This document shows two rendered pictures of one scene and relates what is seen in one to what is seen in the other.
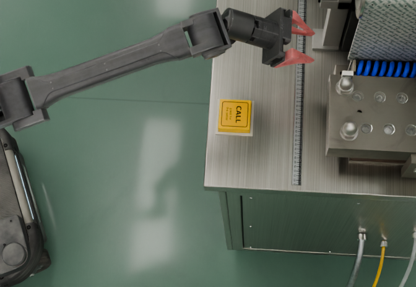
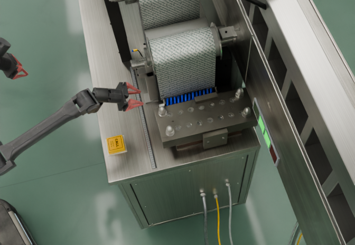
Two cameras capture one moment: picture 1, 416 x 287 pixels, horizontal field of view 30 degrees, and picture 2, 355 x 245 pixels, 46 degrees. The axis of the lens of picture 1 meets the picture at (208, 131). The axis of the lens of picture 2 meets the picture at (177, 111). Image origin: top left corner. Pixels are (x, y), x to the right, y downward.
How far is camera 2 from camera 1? 0.29 m
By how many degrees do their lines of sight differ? 14
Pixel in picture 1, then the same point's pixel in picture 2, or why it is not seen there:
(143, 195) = (91, 216)
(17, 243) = not seen: outside the picture
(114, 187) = (74, 217)
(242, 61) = (113, 118)
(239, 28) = (101, 94)
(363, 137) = (177, 132)
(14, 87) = not seen: outside the picture
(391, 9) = (168, 65)
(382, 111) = (183, 118)
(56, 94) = (16, 150)
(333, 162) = (169, 152)
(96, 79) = (35, 137)
